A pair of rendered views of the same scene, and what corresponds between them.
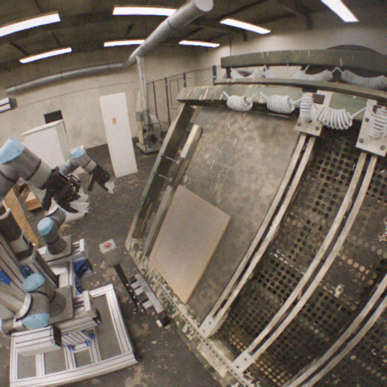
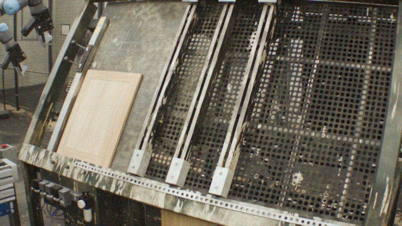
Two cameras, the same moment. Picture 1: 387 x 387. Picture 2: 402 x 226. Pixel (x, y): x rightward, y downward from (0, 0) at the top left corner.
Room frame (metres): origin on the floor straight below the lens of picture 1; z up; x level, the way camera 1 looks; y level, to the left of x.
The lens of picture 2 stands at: (-1.67, 0.50, 1.67)
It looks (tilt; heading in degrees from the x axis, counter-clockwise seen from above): 12 degrees down; 336
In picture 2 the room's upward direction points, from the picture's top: 1 degrees clockwise
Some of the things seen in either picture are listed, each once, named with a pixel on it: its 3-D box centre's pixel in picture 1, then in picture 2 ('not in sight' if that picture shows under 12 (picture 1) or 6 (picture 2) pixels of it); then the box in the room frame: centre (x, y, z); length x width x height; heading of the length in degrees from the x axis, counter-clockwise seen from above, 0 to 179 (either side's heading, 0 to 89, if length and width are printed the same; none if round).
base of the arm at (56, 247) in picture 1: (54, 242); not in sight; (0.80, 1.01, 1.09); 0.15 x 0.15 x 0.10
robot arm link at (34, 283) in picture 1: (38, 288); not in sight; (0.36, 0.78, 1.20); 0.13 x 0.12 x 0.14; 28
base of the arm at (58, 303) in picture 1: (49, 299); not in sight; (0.36, 0.79, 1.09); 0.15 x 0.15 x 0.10
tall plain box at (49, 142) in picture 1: (58, 171); not in sight; (2.81, 2.48, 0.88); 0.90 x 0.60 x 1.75; 27
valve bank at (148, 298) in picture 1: (146, 301); (59, 198); (0.63, 0.36, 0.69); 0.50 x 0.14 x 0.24; 35
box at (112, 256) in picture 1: (110, 253); (6, 161); (0.95, 0.68, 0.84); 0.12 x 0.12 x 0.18; 35
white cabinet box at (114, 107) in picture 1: (117, 134); not in sight; (4.65, 1.84, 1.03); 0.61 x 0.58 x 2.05; 27
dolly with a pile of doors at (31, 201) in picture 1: (38, 200); not in sight; (3.07, 3.62, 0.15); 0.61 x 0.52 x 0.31; 27
